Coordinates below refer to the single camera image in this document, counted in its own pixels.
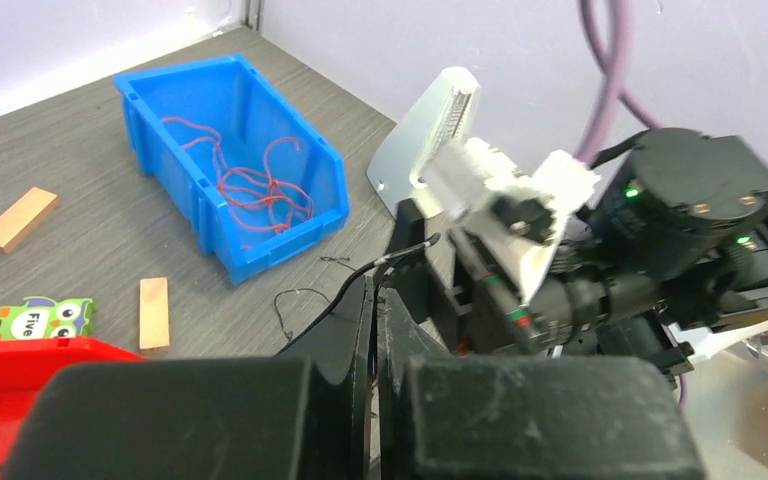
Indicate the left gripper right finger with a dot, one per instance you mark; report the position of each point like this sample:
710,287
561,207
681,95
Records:
520,417

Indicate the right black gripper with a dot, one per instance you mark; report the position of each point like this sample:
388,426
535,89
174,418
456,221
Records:
588,309

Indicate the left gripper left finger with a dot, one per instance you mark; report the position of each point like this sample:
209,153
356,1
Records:
301,414

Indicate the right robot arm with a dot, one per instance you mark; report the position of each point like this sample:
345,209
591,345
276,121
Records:
666,231

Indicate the wooden block near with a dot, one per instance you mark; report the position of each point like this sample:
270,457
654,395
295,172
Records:
154,326

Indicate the wooden block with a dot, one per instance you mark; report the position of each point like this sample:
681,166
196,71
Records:
22,217
154,326

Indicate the white tape dispenser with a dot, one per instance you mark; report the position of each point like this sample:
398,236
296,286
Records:
443,113

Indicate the blue plastic bin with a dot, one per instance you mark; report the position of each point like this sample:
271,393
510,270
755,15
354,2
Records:
257,182

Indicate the green small toy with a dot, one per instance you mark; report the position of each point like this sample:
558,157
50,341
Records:
40,317

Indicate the red plastic bin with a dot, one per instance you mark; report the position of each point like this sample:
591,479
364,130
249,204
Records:
27,366

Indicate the wooden block far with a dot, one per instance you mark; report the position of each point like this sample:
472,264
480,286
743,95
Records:
22,217

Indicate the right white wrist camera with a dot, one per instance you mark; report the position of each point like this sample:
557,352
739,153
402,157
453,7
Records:
519,217

